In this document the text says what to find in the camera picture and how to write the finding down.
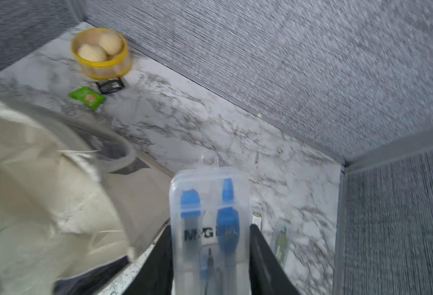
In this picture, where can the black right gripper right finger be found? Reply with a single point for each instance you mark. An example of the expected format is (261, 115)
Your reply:
(266, 275)

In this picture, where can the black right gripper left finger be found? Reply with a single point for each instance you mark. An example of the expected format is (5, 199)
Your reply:
(156, 275)

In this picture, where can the clear compass case green label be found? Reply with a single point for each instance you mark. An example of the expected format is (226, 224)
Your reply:
(280, 240)

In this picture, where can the clear compass case white label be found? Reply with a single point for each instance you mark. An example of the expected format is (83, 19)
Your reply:
(257, 215)

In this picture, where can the clear compass case blue parts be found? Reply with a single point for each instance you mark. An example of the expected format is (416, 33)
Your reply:
(210, 228)

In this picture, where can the cream canvas tote bag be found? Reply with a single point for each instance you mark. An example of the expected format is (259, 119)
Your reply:
(78, 203)

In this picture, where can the green cake snack packet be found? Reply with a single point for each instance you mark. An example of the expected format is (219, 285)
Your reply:
(88, 97)

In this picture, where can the black snack packet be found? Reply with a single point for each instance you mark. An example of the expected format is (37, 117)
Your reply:
(110, 86)

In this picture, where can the front white steamed bun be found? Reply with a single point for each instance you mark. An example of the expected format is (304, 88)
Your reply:
(93, 53)

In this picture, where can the white steamed bun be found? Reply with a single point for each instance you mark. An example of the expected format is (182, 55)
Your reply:
(110, 42)
(93, 53)

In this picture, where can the rear white steamed bun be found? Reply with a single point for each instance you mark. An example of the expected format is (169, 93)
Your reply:
(110, 42)

